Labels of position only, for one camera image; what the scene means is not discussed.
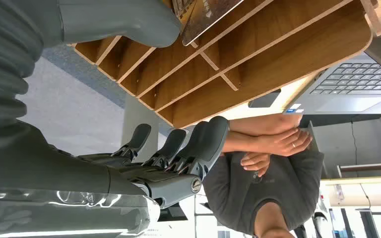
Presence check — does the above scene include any thin black wall cable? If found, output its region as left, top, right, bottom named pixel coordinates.
left=350, top=120, right=373, bottom=211

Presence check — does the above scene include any black external drive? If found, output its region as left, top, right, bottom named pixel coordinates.
left=248, top=88, right=282, bottom=109

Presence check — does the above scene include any white shelf board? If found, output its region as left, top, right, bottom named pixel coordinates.
left=320, top=176, right=381, bottom=186

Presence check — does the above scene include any wooden slotted card holder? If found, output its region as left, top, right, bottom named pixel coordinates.
left=72, top=0, right=381, bottom=129

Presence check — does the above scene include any grey laptop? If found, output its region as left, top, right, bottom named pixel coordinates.
left=282, top=37, right=381, bottom=116

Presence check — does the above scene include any person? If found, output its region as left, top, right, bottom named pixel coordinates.
left=203, top=113, right=326, bottom=238

